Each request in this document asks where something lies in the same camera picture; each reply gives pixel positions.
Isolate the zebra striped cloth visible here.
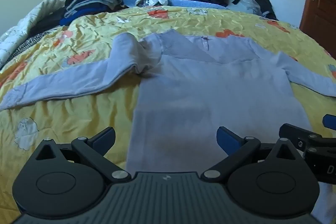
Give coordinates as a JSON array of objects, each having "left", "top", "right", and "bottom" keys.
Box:
[{"left": 0, "top": 31, "right": 57, "bottom": 62}]

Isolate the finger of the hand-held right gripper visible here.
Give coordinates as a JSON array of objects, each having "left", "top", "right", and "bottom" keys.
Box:
[
  {"left": 322, "top": 114, "right": 336, "bottom": 131},
  {"left": 279, "top": 123, "right": 326, "bottom": 154}
]

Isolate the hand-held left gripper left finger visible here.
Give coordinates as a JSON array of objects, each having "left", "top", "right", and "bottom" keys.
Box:
[{"left": 34, "top": 126, "right": 132, "bottom": 184}]

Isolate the white printed quilt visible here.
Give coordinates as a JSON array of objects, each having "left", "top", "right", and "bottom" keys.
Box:
[{"left": 0, "top": 0, "right": 66, "bottom": 62}]

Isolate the yellow carrot print quilt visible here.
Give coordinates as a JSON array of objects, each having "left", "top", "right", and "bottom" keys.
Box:
[{"left": 0, "top": 5, "right": 336, "bottom": 216}]

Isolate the light grey long-sleeve top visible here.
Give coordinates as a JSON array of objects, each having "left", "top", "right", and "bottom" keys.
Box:
[{"left": 0, "top": 29, "right": 336, "bottom": 174}]

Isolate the blue blanket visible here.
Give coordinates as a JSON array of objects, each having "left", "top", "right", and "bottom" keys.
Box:
[{"left": 122, "top": 0, "right": 229, "bottom": 10}]

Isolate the black backpack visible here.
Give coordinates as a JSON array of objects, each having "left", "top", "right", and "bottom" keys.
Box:
[{"left": 251, "top": 0, "right": 279, "bottom": 21}]

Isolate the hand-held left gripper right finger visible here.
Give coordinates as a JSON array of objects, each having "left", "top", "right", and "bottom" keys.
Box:
[{"left": 201, "top": 126, "right": 305, "bottom": 184}]

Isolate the black cloth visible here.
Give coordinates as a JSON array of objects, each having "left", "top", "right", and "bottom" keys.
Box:
[{"left": 27, "top": 7, "right": 69, "bottom": 38}]

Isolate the stack of folded dark clothes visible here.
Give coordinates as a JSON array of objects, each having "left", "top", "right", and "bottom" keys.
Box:
[{"left": 59, "top": 0, "right": 130, "bottom": 27}]

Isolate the clear plastic bag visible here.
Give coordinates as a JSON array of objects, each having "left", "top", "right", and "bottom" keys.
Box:
[{"left": 228, "top": 0, "right": 263, "bottom": 16}]

